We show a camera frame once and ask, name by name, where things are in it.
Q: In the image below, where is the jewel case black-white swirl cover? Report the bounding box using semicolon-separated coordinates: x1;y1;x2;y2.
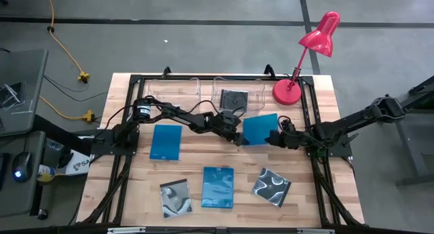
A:
159;178;193;219
251;167;292;208

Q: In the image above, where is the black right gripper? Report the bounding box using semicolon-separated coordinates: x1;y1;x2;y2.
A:
265;115;308;150

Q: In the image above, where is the clear plastic bin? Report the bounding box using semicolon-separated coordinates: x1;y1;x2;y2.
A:
212;76;267;116
146;77;202;117

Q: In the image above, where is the blue plastic disc case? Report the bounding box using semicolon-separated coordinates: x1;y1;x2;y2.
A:
242;113;279;147
149;124;183;161
201;166;235;210

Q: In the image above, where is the black computer mouse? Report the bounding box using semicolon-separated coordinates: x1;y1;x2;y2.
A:
12;151;34;184

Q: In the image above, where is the black metal stand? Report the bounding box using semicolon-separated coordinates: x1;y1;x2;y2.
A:
395;76;434;188

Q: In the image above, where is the disc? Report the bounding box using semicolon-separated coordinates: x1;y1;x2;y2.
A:
219;89;250;112

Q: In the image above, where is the black support beam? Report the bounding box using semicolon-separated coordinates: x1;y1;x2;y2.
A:
32;114;98;157

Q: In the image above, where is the white printed box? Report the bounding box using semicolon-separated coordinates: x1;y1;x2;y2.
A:
64;149;94;176

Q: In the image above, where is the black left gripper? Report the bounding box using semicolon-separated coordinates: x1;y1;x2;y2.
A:
216;110;251;147

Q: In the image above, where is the red desk lamp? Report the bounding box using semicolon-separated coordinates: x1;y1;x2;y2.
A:
272;11;341;106

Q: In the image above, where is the yellow-labelled bottle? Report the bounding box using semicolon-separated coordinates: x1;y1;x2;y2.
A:
37;164;57;184

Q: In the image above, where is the grey desk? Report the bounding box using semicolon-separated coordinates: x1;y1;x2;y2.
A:
0;49;49;137
0;130;47;218

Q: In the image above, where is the black floor cable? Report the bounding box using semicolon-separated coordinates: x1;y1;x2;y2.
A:
43;74;109;103

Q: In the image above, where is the stack of clear jewel cases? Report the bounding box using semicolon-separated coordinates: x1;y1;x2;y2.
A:
0;81;26;111

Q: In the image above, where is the black aluminium table frame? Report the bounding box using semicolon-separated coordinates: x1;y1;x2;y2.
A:
76;73;366;228

